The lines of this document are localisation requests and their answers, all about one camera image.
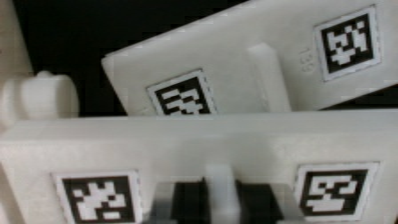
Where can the white cabinet body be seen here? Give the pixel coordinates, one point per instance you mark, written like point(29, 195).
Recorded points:
point(38, 94)

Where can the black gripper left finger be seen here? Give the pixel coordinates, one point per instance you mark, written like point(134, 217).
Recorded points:
point(191, 212)

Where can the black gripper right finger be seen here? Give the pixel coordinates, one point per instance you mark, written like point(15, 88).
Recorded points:
point(258, 209)

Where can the white cabinet door panel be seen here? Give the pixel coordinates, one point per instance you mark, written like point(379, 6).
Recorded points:
point(91, 168)
point(283, 55)

